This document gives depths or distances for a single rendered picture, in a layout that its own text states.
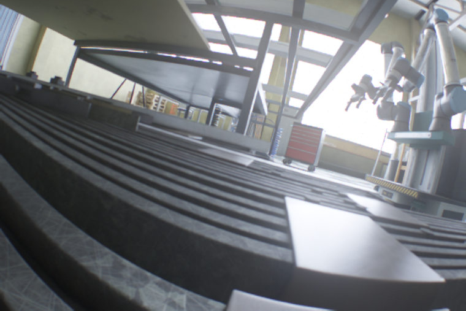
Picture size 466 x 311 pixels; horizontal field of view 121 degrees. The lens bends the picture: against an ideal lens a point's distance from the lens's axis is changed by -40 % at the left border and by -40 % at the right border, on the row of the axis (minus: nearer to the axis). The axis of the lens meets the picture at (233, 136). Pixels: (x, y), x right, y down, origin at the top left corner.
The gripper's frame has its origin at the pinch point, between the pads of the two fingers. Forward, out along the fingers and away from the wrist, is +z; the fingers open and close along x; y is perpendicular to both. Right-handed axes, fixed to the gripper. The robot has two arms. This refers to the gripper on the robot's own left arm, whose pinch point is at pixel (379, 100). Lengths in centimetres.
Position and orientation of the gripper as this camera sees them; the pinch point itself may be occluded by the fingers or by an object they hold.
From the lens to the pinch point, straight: 139.3
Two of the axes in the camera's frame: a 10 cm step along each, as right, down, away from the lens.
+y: -7.7, -6.3, 1.2
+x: -2.1, 0.7, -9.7
